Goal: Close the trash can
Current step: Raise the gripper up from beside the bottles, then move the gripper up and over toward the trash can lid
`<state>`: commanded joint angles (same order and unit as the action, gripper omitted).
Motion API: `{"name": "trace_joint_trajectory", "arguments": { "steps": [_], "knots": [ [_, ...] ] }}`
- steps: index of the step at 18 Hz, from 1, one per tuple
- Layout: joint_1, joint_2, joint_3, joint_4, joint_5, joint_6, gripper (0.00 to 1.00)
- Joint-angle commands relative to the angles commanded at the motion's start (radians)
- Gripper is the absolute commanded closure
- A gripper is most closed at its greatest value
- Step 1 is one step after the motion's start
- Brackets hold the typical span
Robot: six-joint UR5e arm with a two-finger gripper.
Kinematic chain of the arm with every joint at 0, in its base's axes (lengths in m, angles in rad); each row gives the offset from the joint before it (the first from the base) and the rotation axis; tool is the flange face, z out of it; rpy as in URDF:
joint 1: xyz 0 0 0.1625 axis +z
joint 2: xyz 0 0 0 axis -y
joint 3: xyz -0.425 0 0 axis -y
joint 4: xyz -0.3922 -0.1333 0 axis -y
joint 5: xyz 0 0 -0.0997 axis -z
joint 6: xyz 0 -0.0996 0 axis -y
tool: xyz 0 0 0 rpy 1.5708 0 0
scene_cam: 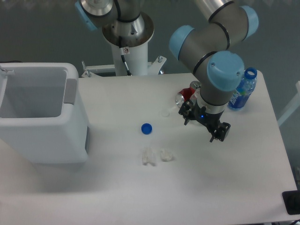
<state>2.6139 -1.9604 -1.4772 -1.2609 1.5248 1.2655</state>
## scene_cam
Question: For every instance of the crumpled white tissue left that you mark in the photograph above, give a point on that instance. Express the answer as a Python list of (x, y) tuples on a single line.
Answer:
[(148, 156)]

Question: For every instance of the black device at edge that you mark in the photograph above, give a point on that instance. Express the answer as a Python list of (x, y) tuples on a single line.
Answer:
[(292, 202)]

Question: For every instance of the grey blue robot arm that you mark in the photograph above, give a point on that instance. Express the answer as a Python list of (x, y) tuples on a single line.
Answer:
[(205, 53)]

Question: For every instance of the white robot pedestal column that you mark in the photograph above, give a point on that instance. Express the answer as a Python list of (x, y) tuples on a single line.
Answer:
[(135, 57)]

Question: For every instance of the crumpled white tissue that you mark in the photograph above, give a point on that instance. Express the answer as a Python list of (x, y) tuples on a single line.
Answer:
[(148, 156), (166, 155)]

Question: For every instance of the small clear green-label bottle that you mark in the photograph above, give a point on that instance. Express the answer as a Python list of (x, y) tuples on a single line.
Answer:
[(195, 95)]

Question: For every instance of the white metal base frame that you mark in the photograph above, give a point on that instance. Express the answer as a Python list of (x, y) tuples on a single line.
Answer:
[(154, 68)]

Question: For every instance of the crumpled white tissue right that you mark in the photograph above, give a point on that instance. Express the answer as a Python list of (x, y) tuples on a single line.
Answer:
[(166, 155)]

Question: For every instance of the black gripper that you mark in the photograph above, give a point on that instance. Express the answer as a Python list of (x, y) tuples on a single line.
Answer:
[(191, 111)]

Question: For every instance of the white trash can body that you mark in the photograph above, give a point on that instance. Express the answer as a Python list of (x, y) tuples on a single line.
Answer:
[(42, 115)]

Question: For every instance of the white furniture leg right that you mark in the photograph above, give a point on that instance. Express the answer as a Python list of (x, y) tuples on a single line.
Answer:
[(291, 107)]

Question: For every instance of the blue bottle cap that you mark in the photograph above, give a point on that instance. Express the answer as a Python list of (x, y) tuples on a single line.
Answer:
[(146, 128)]

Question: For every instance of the crushed red soda can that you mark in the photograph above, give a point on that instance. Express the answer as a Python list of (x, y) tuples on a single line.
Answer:
[(186, 93)]

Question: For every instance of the blue plastic drink bottle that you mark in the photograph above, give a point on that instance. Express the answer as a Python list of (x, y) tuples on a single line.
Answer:
[(244, 89)]

